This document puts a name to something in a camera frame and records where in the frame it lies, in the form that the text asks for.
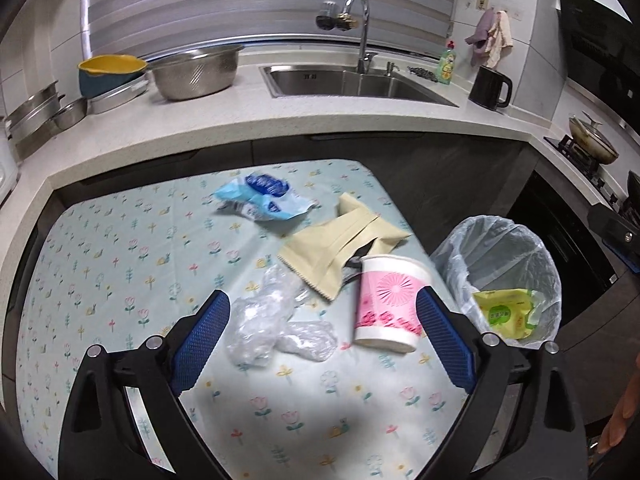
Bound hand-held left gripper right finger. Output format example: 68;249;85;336
415;286;588;480

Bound yellow and blue basin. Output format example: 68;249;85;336
77;55;148;98

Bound stacked steel pots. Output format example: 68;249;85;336
5;80;63;146

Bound black range hood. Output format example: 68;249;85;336
557;0;640;136

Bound black electric kettle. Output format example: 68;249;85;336
468;65;514;112

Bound grey striped window blind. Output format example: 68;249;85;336
82;0;461;61

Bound green dish soap bottle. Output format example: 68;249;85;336
436;40;458;86

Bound grey base cabinet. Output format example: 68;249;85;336
45;132;541;261

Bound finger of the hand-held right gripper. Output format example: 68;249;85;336
587;204;640;275

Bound chrome faucet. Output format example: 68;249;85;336
345;0;378;75

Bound floral tablecloth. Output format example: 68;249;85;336
15;159;476;480

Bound black faucet filter attachment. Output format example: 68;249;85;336
315;2;358;31

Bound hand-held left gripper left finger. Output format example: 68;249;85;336
59;287;232;480

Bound person's right hand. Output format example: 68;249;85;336
597;375;640;458

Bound beige paper bag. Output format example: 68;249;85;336
277;194;413;302

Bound stainless steel sink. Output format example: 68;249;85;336
258;62;460;108

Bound beige hanging cloth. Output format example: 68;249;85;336
484;10;515;68

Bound yellow-green wet wipes packet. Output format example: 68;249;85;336
472;288;543;341

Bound black gas stove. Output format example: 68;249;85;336
544;134;626;206

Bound crumpled clear plastic bag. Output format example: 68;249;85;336
227;265;337;366

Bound frying pan with glass lid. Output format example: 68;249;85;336
568;112;621;166

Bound blue and white plastic packet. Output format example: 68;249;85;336
214;171;316;223

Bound small steel bowl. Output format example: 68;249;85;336
50;97;88;131

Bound pink floral paper cup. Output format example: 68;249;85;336
352;254;432;353

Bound stainless steel colander bowl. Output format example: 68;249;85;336
147;45;245;102

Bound bin with white liner bag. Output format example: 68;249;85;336
431;215;562;351

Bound rectangular steel tray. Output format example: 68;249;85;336
87;77;151;115

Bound black built-in appliance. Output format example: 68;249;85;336
505;170;626;311

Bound purple hanging cloth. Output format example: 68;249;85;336
465;8;496;58

